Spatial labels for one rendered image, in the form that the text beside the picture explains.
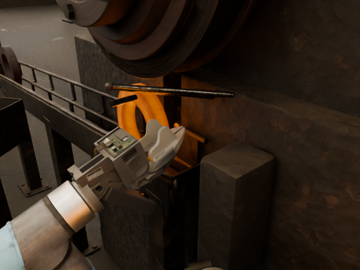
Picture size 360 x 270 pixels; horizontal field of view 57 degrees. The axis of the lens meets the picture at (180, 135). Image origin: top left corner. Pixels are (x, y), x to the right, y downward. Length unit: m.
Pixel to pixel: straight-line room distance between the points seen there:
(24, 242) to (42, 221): 0.04
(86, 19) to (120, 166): 0.23
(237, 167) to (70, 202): 0.25
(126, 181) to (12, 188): 1.49
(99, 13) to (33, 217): 0.31
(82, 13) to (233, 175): 0.33
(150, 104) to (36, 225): 0.29
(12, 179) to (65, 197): 1.55
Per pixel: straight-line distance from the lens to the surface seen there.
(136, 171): 0.57
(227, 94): 0.56
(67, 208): 0.53
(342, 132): 0.48
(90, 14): 0.53
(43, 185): 1.95
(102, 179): 0.55
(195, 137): 0.66
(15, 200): 1.91
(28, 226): 0.54
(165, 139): 0.58
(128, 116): 0.76
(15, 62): 1.60
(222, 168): 0.49
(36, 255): 0.55
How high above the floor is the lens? 1.06
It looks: 27 degrees down
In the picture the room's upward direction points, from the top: straight up
